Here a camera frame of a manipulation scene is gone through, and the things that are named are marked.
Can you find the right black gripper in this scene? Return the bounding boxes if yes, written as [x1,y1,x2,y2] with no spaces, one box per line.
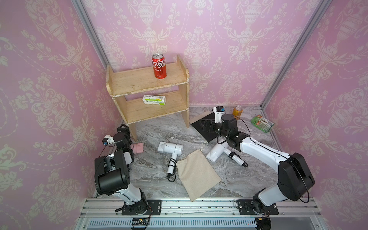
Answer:
[200,118,231,141]

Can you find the white hair dryer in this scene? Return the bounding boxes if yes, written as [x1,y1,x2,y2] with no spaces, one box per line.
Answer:
[206,142,248,168]
[157,141,183,183]

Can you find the beige linen drawstring bag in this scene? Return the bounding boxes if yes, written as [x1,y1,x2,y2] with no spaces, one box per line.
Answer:
[177,149,221,202]

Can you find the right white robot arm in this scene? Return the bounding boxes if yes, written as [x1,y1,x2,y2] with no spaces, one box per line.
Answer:
[206,112,315,214]

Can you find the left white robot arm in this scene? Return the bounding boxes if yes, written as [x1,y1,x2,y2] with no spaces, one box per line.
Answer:
[94,124,151,215]

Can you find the pink hair dryer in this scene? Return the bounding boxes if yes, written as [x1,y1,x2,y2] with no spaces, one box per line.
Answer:
[131,143,144,154]

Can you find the orange drink can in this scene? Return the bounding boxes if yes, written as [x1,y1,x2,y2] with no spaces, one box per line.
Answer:
[232,105,243,120]

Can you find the beige pouch under black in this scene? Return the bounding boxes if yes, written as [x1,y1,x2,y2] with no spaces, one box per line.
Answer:
[189,111,213,124]

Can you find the green snack packet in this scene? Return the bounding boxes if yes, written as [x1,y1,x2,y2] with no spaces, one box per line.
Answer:
[251,115,275,133]

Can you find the wooden two-tier shelf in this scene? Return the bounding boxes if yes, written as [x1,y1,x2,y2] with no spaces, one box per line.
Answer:
[105,54,190,141]

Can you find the white green small box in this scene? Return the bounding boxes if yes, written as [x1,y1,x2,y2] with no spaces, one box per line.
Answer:
[142,95,166,105]

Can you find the red cola can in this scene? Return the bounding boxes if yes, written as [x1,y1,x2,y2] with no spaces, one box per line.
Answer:
[152,53,167,79]

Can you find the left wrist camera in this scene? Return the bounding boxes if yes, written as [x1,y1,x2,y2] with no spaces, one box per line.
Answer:
[102,135,115,147]

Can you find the black drawstring pouch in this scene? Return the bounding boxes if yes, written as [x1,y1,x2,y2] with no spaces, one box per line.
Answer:
[191,112,217,142]

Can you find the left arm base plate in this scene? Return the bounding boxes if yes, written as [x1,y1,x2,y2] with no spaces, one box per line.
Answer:
[121,199,162,216]

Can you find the aluminium front rail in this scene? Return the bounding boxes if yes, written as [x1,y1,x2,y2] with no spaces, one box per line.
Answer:
[75,198,328,230]

